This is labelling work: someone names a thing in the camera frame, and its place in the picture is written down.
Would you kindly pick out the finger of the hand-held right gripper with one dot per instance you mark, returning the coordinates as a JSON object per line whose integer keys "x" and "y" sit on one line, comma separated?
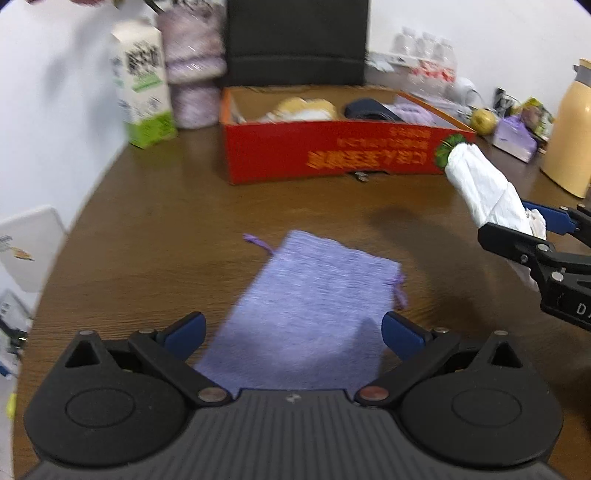
{"x": 508, "y": 240}
{"x": 554, "y": 218}

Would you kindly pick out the red cardboard box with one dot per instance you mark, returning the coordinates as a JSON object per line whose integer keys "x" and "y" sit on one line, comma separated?
{"x": 323, "y": 147}

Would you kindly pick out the purple mottled vase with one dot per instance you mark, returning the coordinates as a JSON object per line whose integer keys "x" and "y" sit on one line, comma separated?
{"x": 191, "y": 55}

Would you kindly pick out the clear water bottle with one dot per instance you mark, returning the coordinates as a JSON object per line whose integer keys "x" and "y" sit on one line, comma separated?
{"x": 425, "y": 53}
{"x": 404, "y": 46}
{"x": 445, "y": 60}

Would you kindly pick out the purple fabric pouch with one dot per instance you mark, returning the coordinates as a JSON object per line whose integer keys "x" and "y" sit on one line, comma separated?
{"x": 314, "y": 314}

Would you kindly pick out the purple tissue pack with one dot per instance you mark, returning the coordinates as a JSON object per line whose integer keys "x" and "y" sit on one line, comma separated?
{"x": 515, "y": 138}

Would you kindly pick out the fuzzy purple towel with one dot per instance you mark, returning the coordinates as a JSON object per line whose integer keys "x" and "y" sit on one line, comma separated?
{"x": 415, "y": 114}

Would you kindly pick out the green apple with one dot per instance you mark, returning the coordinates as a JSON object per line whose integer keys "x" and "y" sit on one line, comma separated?
{"x": 484, "y": 121}

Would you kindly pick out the black paper bag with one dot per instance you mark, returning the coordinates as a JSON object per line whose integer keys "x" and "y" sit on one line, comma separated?
{"x": 295, "y": 41}

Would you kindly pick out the dark blue glasses case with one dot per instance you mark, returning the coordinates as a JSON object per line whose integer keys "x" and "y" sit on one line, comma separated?
{"x": 369, "y": 110}

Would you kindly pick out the small metal clip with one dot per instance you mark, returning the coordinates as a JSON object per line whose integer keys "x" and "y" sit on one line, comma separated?
{"x": 362, "y": 176}

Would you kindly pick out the yellow plush lamb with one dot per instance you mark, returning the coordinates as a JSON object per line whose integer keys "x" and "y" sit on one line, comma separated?
{"x": 295, "y": 104}

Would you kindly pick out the flat white box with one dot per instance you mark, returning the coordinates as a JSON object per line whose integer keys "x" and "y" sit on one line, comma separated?
{"x": 392, "y": 57}

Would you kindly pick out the white paper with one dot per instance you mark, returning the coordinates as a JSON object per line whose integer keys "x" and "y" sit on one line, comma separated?
{"x": 480, "y": 180}

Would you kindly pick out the yellow-green plastic object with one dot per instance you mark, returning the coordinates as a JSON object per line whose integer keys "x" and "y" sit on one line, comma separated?
{"x": 11, "y": 406}

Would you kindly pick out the white plush lamb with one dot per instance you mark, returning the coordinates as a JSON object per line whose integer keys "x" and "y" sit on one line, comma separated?
{"x": 304, "y": 115}

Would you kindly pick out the yellow thermos jug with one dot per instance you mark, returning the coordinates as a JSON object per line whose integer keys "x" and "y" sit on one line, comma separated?
{"x": 572, "y": 134}

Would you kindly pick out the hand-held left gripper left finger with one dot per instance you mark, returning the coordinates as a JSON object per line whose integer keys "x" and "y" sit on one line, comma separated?
{"x": 187, "y": 334}

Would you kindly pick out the white plastic board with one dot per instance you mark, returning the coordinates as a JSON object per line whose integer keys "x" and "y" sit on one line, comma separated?
{"x": 32, "y": 249}

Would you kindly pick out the black charger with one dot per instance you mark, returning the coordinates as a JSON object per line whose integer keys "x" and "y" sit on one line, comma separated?
{"x": 505, "y": 99}

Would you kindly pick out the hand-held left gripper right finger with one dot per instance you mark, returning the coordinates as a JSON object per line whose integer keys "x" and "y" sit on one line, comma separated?
{"x": 401, "y": 334}

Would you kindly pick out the small white fan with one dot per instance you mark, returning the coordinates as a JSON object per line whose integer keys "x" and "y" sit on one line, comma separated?
{"x": 461, "y": 90}

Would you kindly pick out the colourful snack packet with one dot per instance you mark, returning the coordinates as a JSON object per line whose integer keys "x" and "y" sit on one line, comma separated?
{"x": 538, "y": 115}

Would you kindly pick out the white green milk carton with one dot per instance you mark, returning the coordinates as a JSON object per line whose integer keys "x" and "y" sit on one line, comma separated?
{"x": 143, "y": 78}

